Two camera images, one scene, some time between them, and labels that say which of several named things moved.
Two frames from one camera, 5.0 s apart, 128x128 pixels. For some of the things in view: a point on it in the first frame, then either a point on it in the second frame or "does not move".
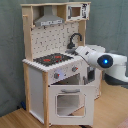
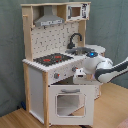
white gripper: (89, 54) to (79, 73)
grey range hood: (48, 18) does not move
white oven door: (71, 105) does not move
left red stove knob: (56, 75) does not move
